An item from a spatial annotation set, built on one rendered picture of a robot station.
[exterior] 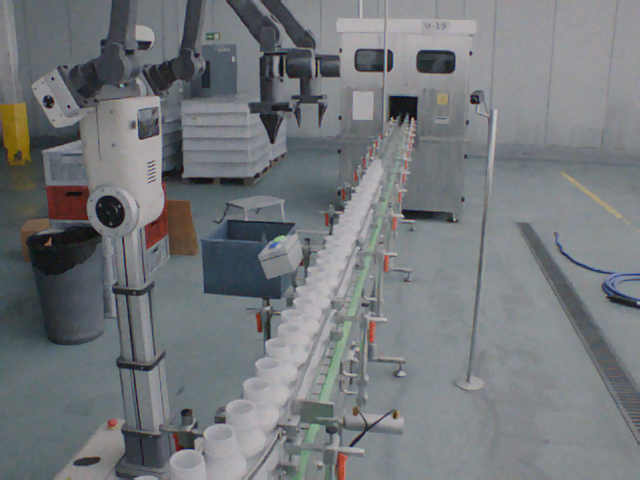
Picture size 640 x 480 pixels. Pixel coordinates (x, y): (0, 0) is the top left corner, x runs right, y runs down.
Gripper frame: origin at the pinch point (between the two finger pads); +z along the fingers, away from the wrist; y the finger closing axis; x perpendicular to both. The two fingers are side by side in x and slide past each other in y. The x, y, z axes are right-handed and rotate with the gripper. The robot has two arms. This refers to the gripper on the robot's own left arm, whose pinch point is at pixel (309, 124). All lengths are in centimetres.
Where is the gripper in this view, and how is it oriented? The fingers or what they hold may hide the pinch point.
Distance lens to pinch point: 185.8
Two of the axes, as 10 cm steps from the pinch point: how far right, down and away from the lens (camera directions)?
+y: -9.8, -0.4, 1.8
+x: -1.8, 2.8, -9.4
